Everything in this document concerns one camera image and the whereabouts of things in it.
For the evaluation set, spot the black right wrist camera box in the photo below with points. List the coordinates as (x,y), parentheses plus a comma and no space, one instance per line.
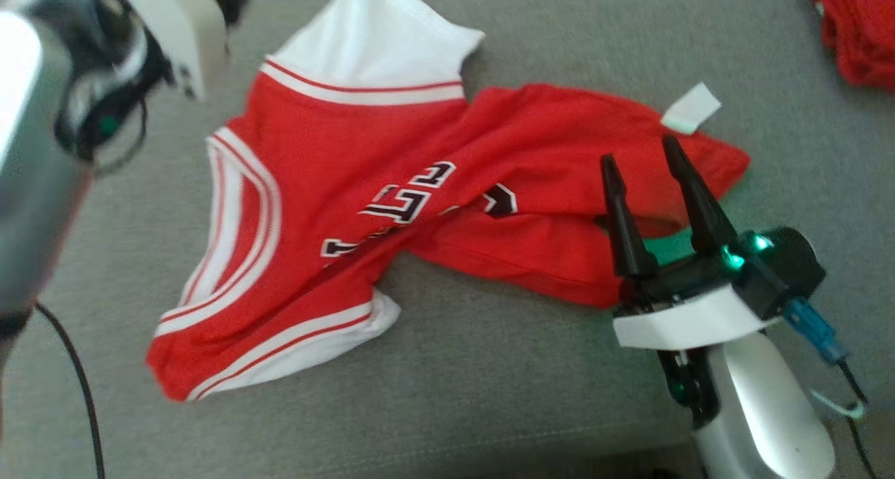
(790,269)

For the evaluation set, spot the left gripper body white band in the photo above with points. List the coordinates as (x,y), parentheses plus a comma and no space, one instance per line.
(175,24)

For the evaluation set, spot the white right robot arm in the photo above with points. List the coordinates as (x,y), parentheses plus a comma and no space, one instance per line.
(762,409)

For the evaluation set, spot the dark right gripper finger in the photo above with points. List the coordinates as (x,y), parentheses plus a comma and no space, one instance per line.
(703,217)
(626,241)

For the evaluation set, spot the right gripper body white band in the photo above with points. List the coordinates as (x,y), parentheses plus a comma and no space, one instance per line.
(685,322)

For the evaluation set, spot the red and white basketball jersey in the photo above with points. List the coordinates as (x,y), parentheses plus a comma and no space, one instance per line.
(335,150)

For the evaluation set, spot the large grey sofa seat cushion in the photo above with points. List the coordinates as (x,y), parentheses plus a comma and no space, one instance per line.
(454,409)

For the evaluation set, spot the red Bulls 23 shorts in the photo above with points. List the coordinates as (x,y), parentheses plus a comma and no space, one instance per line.
(863,31)

